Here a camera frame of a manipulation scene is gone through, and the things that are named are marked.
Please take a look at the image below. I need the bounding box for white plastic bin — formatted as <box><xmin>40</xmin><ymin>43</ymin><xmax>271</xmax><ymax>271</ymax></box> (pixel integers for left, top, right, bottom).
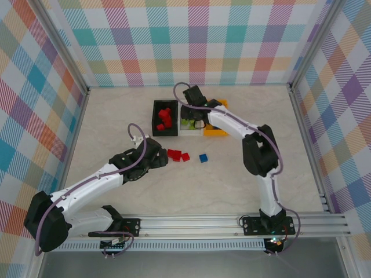
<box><xmin>177</xmin><ymin>100</ymin><xmax>203</xmax><ymax>137</ymax></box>

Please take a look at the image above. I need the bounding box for orange plastic bin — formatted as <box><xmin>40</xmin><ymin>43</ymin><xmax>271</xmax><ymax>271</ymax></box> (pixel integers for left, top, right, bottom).
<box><xmin>202</xmin><ymin>99</ymin><xmax>230</xmax><ymax>137</ymax></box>

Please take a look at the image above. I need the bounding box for black plastic bin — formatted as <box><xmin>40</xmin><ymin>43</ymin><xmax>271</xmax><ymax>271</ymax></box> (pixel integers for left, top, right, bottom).
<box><xmin>150</xmin><ymin>100</ymin><xmax>179</xmax><ymax>137</ymax></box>

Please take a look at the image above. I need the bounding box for small electronics board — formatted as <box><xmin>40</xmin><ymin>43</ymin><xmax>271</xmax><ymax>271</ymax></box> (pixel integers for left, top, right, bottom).
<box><xmin>100</xmin><ymin>236</ymin><xmax>130</xmax><ymax>250</ymax></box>
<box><xmin>265</xmin><ymin>236</ymin><xmax>284</xmax><ymax>252</ymax></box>

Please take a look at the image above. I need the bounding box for grey metal shelf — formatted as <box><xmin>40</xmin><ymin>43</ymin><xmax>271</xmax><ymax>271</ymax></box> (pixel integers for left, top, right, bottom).
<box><xmin>37</xmin><ymin>250</ymin><xmax>348</xmax><ymax>278</ymax></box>

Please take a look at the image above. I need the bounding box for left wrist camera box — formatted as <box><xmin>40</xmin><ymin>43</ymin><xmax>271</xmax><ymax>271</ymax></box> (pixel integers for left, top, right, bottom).
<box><xmin>130</xmin><ymin>135</ymin><xmax>169</xmax><ymax>169</ymax></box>

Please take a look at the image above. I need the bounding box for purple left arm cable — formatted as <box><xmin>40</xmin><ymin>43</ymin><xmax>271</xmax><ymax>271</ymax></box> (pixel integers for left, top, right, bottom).
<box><xmin>34</xmin><ymin>123</ymin><xmax>147</xmax><ymax>259</ymax></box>

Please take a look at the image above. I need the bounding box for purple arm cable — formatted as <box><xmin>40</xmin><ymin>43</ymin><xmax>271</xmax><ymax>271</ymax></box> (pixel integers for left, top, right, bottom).
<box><xmin>34</xmin><ymin>123</ymin><xmax>147</xmax><ymax>259</ymax></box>
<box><xmin>173</xmin><ymin>82</ymin><xmax>301</xmax><ymax>257</ymax></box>

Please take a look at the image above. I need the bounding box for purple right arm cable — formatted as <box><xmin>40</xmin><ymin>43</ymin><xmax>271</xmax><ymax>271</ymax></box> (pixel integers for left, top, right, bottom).
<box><xmin>173</xmin><ymin>82</ymin><xmax>301</xmax><ymax>257</ymax></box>

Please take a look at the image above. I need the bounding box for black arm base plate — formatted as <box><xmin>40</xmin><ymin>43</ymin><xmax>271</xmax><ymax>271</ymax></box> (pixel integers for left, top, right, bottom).
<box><xmin>88</xmin><ymin>217</ymin><xmax>142</xmax><ymax>238</ymax></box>
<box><xmin>242</xmin><ymin>217</ymin><xmax>296</xmax><ymax>236</ymax></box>

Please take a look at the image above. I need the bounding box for aluminium table edge rail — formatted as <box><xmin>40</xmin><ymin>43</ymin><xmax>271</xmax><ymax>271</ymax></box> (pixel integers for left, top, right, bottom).
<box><xmin>50</xmin><ymin>88</ymin><xmax>91</xmax><ymax>217</ymax></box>
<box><xmin>288</xmin><ymin>85</ymin><xmax>333</xmax><ymax>214</ymax></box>

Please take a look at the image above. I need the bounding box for wide aluminium extrusion rail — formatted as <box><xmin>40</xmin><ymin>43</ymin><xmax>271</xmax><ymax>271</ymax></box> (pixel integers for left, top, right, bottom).
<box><xmin>31</xmin><ymin>213</ymin><xmax>353</xmax><ymax>240</ymax></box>

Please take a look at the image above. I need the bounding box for slotted grey cable duct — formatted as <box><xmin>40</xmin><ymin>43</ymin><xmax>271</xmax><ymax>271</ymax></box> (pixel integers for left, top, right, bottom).
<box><xmin>45</xmin><ymin>239</ymin><xmax>267</xmax><ymax>252</ymax></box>

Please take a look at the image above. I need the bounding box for aluminium frame post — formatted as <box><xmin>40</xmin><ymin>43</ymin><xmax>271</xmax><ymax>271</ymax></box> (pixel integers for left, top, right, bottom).
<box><xmin>28</xmin><ymin>0</ymin><xmax>90</xmax><ymax>95</ymax></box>
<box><xmin>288</xmin><ymin>0</ymin><xmax>348</xmax><ymax>90</ymax></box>

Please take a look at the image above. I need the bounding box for aluminium frame leg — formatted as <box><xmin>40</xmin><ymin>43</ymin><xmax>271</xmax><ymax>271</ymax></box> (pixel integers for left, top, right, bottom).
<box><xmin>27</xmin><ymin>251</ymin><xmax>48</xmax><ymax>278</ymax></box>
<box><xmin>336</xmin><ymin>237</ymin><xmax>362</xmax><ymax>278</ymax></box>

